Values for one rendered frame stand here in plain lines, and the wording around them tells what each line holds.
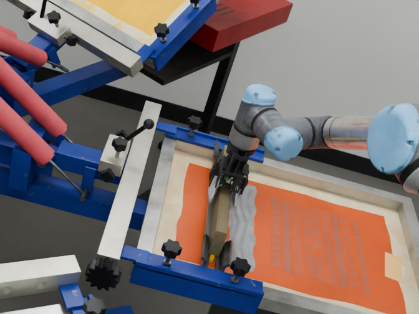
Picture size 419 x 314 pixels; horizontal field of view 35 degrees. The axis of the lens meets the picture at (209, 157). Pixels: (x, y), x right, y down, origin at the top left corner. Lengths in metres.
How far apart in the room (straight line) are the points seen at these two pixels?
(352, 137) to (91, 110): 2.57
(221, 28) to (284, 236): 0.95
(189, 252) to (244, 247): 0.15
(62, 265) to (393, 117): 0.72
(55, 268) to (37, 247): 1.53
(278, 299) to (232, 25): 1.25
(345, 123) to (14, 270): 0.75
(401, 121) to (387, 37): 2.62
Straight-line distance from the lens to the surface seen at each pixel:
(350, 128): 1.43
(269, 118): 1.47
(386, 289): 1.79
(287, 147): 1.44
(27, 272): 1.37
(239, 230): 1.72
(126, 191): 1.60
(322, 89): 3.81
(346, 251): 1.84
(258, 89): 1.52
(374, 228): 1.97
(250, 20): 2.61
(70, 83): 2.20
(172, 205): 1.74
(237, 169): 1.60
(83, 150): 1.71
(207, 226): 1.65
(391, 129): 1.13
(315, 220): 1.89
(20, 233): 2.96
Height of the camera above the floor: 2.03
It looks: 33 degrees down
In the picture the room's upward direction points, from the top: 19 degrees clockwise
